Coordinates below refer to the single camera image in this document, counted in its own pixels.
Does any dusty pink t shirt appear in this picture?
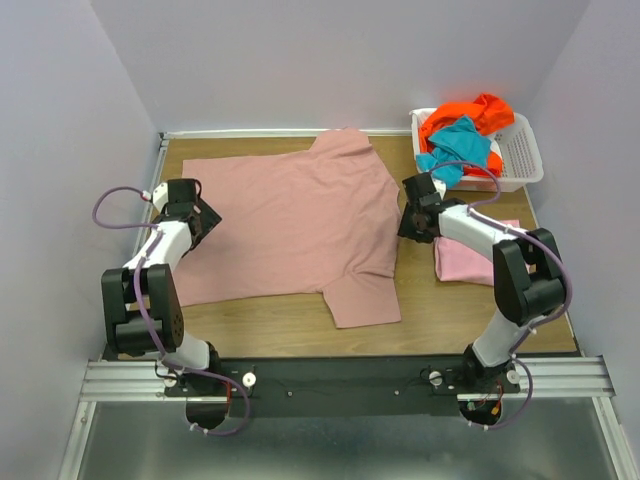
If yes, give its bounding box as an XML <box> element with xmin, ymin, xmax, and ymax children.
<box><xmin>174</xmin><ymin>128</ymin><xmax>401</xmax><ymax>328</ymax></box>

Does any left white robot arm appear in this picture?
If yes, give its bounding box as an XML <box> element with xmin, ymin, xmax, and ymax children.
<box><xmin>92</xmin><ymin>178</ymin><xmax>231</xmax><ymax>395</ymax></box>

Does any white plastic laundry basket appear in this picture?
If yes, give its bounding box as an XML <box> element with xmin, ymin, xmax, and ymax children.
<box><xmin>409</xmin><ymin>107</ymin><xmax>544</xmax><ymax>193</ymax></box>

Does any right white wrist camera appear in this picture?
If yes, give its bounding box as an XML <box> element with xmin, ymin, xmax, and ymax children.
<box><xmin>431</xmin><ymin>177</ymin><xmax>447</xmax><ymax>199</ymax></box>

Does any orange t shirt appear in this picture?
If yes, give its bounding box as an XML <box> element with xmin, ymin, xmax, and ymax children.
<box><xmin>418</xmin><ymin>93</ymin><xmax>515</xmax><ymax>177</ymax></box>

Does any folded bright pink t shirt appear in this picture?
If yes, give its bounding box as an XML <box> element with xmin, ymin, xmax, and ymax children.
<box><xmin>434</xmin><ymin>212</ymin><xmax>524</xmax><ymax>286</ymax></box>

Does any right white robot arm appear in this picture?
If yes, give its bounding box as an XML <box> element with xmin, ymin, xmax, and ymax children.
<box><xmin>398</xmin><ymin>173</ymin><xmax>572</xmax><ymax>392</ymax></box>

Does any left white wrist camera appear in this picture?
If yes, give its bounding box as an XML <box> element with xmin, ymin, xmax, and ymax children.
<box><xmin>140</xmin><ymin>182</ymin><xmax>169</xmax><ymax>212</ymax></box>

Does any aluminium frame rail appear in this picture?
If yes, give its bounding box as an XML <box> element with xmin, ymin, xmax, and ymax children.
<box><xmin>59</xmin><ymin>129</ymin><xmax>639</xmax><ymax>479</ymax></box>

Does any teal t shirt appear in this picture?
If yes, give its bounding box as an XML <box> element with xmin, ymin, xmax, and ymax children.
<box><xmin>416</xmin><ymin>116</ymin><xmax>492</xmax><ymax>189</ymax></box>

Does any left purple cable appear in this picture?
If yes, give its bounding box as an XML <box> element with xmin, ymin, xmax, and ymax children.
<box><xmin>91</xmin><ymin>185</ymin><xmax>252</xmax><ymax>439</ymax></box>

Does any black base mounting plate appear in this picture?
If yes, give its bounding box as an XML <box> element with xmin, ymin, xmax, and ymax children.
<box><xmin>166</xmin><ymin>355</ymin><xmax>520</xmax><ymax>422</ymax></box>

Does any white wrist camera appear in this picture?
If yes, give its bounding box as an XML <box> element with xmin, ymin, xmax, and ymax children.
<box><xmin>431</xmin><ymin>177</ymin><xmax>447</xmax><ymax>199</ymax></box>
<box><xmin>140</xmin><ymin>182</ymin><xmax>169</xmax><ymax>212</ymax></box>

